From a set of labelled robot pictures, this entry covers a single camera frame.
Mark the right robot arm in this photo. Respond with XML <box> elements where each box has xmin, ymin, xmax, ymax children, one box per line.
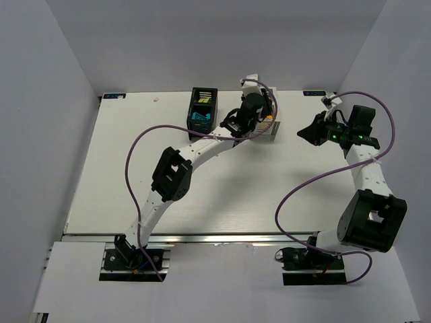
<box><xmin>297</xmin><ymin>105</ymin><xmax>407</xmax><ymax>253</ymax></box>

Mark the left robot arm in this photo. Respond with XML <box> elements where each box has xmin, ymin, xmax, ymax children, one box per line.
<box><xmin>114</xmin><ymin>87</ymin><xmax>274</xmax><ymax>268</ymax></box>

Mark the xdof logo sticker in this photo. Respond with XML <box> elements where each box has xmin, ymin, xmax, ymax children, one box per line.
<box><xmin>102</xmin><ymin>93</ymin><xmax>126</xmax><ymax>100</ymax></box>
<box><xmin>302</xmin><ymin>90</ymin><xmax>327</xmax><ymax>97</ymax></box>

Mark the xdof logo sticker right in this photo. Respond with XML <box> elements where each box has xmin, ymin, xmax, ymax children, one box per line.
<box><xmin>302</xmin><ymin>90</ymin><xmax>327</xmax><ymax>97</ymax></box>

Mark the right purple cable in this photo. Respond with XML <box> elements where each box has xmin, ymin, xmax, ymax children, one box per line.
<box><xmin>275</xmin><ymin>91</ymin><xmax>397</xmax><ymax>285</ymax></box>

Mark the purple cable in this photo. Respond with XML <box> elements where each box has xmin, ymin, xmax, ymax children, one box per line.
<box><xmin>124</xmin><ymin>79</ymin><xmax>278</xmax><ymax>282</ymax></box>
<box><xmin>275</xmin><ymin>91</ymin><xmax>397</xmax><ymax>285</ymax></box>

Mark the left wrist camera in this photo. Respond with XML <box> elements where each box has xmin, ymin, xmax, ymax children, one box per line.
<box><xmin>240</xmin><ymin>73</ymin><xmax>262</xmax><ymax>97</ymax></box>

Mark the white slotted container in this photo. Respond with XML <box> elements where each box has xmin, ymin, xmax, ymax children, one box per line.
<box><xmin>251</xmin><ymin>87</ymin><xmax>281</xmax><ymax>141</ymax></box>

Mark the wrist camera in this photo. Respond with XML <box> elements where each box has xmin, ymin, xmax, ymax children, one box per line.
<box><xmin>240</xmin><ymin>73</ymin><xmax>262</xmax><ymax>97</ymax></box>
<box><xmin>321</xmin><ymin>93</ymin><xmax>342</xmax><ymax>119</ymax></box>

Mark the cyan lego brick pair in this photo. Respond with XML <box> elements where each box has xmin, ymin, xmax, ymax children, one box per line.
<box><xmin>191</xmin><ymin>112</ymin><xmax>211</xmax><ymax>121</ymax></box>

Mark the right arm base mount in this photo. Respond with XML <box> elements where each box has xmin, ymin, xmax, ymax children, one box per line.
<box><xmin>274</xmin><ymin>247</ymin><xmax>347</xmax><ymax>286</ymax></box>

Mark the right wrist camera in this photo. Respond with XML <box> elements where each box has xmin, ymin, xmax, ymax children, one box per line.
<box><xmin>321</xmin><ymin>93</ymin><xmax>342</xmax><ymax>119</ymax></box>

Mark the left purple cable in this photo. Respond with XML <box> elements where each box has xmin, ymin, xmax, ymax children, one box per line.
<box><xmin>124</xmin><ymin>79</ymin><xmax>278</xmax><ymax>282</ymax></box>

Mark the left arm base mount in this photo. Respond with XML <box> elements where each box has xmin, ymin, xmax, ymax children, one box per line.
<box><xmin>99</xmin><ymin>234</ymin><xmax>169</xmax><ymax>283</ymax></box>

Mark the xdof logo sticker left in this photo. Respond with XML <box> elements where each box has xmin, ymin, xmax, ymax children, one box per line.
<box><xmin>102</xmin><ymin>93</ymin><xmax>126</xmax><ymax>100</ymax></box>

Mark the black slotted container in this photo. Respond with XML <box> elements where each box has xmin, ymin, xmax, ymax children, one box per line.
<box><xmin>187</xmin><ymin>87</ymin><xmax>218</xmax><ymax>134</ymax></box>

